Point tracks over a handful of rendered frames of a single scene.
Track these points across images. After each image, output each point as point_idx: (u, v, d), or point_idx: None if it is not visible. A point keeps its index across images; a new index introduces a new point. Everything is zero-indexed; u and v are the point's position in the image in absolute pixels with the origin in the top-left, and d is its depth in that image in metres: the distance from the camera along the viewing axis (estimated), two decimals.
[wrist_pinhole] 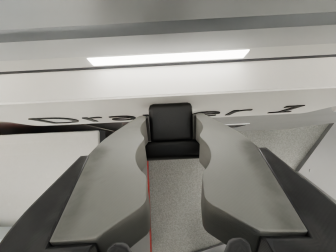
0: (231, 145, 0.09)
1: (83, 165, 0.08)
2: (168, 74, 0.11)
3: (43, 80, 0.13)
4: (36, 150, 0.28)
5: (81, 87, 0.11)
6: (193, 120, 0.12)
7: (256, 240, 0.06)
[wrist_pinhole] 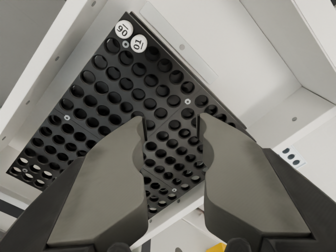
0: (234, 145, 0.09)
1: (80, 166, 0.08)
2: (309, 9, 0.13)
3: None
4: None
5: None
6: (197, 120, 0.12)
7: (258, 241, 0.06)
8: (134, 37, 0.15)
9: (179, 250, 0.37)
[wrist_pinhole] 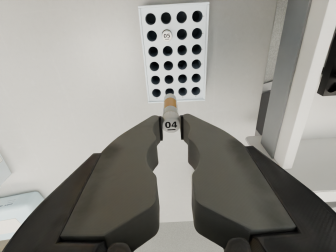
0: (219, 145, 0.09)
1: (96, 162, 0.08)
2: None
3: (334, 179, 0.22)
4: None
5: None
6: (180, 121, 0.12)
7: (247, 239, 0.06)
8: None
9: None
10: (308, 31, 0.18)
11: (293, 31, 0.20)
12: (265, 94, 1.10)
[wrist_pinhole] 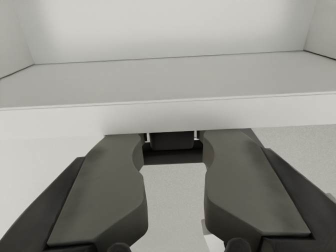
0: (234, 146, 0.09)
1: (80, 166, 0.08)
2: (170, 110, 0.09)
3: (19, 96, 0.11)
4: None
5: (71, 125, 0.10)
6: None
7: (258, 241, 0.06)
8: None
9: None
10: None
11: None
12: None
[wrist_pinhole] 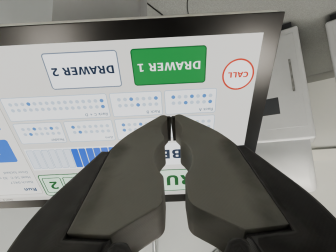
0: (211, 145, 0.09)
1: (103, 161, 0.08)
2: None
3: None
4: None
5: None
6: (172, 122, 0.12)
7: (242, 239, 0.06)
8: None
9: None
10: None
11: None
12: None
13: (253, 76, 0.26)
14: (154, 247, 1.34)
